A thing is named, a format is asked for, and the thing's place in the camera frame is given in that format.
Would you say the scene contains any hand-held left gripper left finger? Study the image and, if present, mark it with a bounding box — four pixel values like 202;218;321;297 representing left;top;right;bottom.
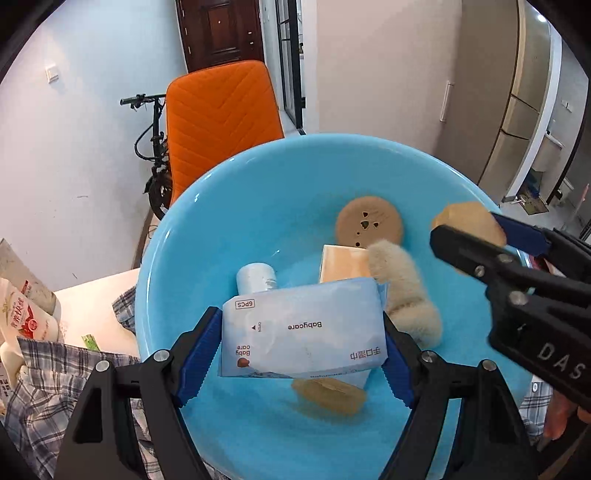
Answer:
54;305;225;480

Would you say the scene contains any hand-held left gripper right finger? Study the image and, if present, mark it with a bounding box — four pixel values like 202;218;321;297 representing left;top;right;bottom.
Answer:
381;311;541;480

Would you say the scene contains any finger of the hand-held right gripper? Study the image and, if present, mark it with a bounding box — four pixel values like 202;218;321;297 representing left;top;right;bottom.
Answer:
429;224;591;308
490;211;591;278

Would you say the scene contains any tan round cake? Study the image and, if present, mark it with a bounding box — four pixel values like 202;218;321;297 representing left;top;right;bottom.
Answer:
431;202;507;277

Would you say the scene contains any pale blue sunscreen tube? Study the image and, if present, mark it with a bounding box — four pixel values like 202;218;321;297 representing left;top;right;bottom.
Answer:
236;263;278;295

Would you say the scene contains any pale blue wet wipes packet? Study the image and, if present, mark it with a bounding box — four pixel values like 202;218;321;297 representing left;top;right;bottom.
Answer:
221;277;389;379

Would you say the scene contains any blue plastic basin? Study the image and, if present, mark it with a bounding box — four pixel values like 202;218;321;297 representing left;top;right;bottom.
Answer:
135;134;539;480

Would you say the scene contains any person's right hand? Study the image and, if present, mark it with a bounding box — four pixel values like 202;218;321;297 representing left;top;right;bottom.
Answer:
542;387;591;438

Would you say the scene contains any beige fluffy plush roll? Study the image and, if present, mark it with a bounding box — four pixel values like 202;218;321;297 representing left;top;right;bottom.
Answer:
367;240;443;344

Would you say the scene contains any brown round face disc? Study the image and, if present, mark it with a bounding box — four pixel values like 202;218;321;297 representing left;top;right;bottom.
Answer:
335;195;406;250

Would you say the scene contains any beige small box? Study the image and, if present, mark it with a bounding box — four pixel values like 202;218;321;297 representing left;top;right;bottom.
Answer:
318;244;376;283

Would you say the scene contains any beige tall cabinet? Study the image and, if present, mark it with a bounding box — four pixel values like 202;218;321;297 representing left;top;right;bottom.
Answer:
478;0;564;199

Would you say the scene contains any blue plaid shirt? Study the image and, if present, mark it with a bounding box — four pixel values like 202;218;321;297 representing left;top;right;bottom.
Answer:
0;285;555;480

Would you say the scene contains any black bicycle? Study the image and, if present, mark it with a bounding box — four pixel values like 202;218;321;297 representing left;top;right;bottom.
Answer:
120;93;174;221

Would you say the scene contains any white red label milk bottle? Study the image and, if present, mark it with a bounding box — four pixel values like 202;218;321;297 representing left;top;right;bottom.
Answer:
0;277;61;343

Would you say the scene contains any white plastic bottle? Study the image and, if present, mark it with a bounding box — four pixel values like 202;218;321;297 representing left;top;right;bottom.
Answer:
0;342;28;403

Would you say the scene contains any orange quilted chair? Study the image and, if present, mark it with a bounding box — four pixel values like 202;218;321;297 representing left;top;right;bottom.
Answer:
165;60;286;208

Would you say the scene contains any black framed glass door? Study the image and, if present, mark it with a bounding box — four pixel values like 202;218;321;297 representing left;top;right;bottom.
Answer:
276;0;306;134

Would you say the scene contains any dark brown door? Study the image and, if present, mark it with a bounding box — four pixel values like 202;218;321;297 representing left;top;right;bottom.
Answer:
175;0;266;73

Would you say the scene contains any white wall handle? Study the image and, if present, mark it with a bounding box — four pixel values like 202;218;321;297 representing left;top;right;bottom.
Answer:
441;80;455;123

